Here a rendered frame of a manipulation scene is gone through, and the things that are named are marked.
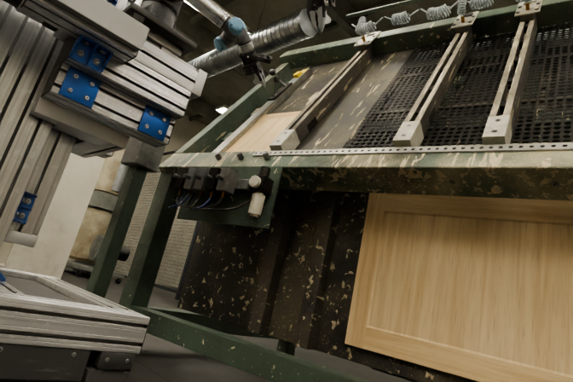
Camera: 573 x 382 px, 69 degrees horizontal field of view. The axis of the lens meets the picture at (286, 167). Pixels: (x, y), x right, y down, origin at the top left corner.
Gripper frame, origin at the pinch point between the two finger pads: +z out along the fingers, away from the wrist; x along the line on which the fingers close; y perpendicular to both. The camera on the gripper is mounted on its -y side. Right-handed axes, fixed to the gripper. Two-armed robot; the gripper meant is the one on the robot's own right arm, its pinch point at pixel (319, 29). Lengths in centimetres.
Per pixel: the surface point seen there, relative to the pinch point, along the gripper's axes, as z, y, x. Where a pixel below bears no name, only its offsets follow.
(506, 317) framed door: 100, 1, -55
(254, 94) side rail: 7, 42, 89
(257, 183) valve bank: 54, -27, 14
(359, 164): 51, -9, -17
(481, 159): 53, -1, -54
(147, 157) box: 39, -38, 73
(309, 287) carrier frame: 95, -14, 8
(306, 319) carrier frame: 105, -19, 7
